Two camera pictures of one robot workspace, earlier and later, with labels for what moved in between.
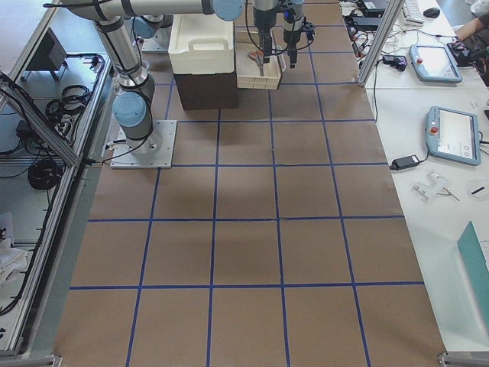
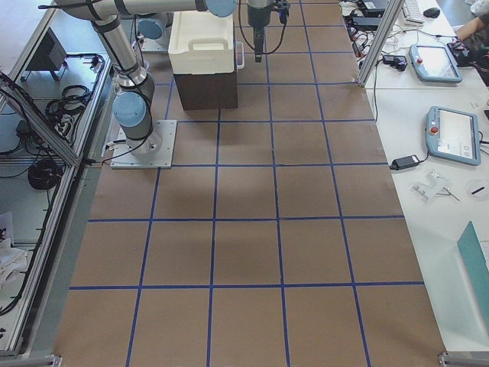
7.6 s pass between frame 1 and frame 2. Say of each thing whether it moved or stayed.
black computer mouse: stayed
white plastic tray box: stayed
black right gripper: moved
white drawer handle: moved
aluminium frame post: stayed
